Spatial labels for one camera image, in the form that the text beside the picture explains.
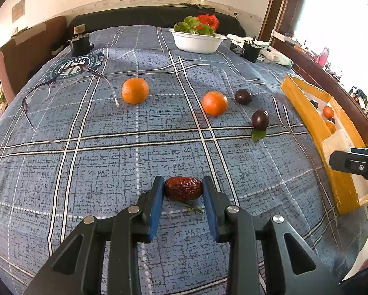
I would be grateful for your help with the white and green cloth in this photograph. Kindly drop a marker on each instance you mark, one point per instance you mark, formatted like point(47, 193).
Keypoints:
point(276, 56)

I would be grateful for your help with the thin-framed eyeglasses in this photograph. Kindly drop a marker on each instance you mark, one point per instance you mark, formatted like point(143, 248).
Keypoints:
point(48, 84)

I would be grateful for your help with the yellow-rimmed white tray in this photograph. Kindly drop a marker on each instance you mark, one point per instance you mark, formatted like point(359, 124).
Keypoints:
point(313, 123)

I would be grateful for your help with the small wall plaque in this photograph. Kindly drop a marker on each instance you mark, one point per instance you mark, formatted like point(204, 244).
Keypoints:
point(18, 9)

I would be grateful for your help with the black cup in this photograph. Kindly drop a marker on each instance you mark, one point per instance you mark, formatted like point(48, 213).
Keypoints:
point(251, 52)

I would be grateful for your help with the orange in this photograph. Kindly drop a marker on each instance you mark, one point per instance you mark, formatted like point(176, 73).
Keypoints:
point(214, 103)
point(330, 126)
point(328, 111)
point(135, 90)

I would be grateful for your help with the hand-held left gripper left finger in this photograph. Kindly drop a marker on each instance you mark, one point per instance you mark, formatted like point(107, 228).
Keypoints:
point(154, 202)

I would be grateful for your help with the brown armchair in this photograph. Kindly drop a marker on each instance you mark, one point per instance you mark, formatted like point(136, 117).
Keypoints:
point(27, 55)

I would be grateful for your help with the pink bottle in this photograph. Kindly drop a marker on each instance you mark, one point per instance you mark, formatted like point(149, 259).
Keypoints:
point(324, 57)

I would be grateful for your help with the green lettuce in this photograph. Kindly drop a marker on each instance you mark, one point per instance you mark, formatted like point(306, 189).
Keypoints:
point(190, 24)

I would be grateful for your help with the white bowl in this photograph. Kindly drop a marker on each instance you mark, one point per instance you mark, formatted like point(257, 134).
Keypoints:
point(199, 44)

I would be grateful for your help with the dark purple passion fruit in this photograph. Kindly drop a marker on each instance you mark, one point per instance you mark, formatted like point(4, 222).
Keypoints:
point(314, 104)
point(243, 96)
point(260, 119)

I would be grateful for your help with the black box holder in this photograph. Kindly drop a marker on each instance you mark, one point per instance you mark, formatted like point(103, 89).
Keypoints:
point(79, 46)

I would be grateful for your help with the brown wooden window cabinet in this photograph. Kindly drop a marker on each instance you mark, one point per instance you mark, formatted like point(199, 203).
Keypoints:
point(325, 76)

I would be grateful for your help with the green leaf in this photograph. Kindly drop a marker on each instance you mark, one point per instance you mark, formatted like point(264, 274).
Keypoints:
point(257, 135)

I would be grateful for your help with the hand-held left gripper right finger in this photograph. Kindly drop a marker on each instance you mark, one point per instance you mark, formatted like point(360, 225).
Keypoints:
point(213, 209)

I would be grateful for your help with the red date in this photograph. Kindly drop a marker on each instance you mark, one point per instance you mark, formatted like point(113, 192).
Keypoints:
point(183, 188)
point(331, 119)

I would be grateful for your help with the red plastic bag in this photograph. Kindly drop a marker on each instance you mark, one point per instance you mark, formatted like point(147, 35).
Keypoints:
point(210, 21)

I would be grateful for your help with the black sofa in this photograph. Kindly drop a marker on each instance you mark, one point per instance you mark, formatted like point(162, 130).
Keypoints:
point(125, 17)

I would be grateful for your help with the small green sprig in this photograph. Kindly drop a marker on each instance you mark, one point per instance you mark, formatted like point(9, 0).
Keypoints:
point(194, 209)

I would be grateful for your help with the brown wooden window frame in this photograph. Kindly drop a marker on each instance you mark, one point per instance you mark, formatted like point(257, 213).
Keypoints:
point(274, 6)

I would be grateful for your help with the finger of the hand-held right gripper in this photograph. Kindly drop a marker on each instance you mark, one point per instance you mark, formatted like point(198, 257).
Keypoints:
point(344, 161)
point(365, 151)

